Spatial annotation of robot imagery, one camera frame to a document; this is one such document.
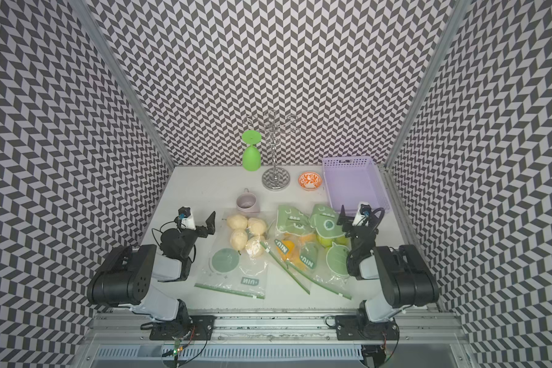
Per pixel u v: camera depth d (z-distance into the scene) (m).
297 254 0.83
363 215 0.74
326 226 0.87
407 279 0.45
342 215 0.86
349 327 0.72
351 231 0.82
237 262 0.86
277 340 0.72
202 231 0.80
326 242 0.86
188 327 0.69
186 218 0.75
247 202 1.02
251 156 0.89
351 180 1.12
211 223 0.82
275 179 1.12
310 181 1.10
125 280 0.44
